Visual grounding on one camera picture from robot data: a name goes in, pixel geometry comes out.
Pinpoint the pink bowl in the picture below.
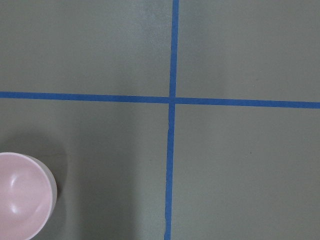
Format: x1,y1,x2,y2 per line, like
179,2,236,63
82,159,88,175
0,152,58,240

